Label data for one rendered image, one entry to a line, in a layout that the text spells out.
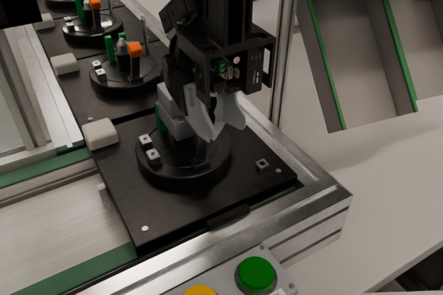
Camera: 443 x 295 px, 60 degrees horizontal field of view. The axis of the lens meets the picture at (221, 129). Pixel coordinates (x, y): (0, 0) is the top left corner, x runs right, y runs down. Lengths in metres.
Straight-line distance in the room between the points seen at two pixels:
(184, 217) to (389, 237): 0.33
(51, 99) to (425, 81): 0.67
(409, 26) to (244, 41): 0.47
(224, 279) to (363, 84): 0.37
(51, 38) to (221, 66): 0.69
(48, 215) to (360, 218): 0.48
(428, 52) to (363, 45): 0.14
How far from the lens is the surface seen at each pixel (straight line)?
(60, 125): 0.71
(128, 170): 0.56
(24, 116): 0.64
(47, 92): 0.81
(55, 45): 0.94
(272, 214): 0.51
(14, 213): 0.64
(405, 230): 0.68
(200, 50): 0.32
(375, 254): 0.63
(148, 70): 0.75
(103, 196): 0.56
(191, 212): 0.50
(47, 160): 0.65
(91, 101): 0.72
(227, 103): 0.42
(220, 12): 0.31
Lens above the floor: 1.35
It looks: 39 degrees down
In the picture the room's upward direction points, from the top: straight up
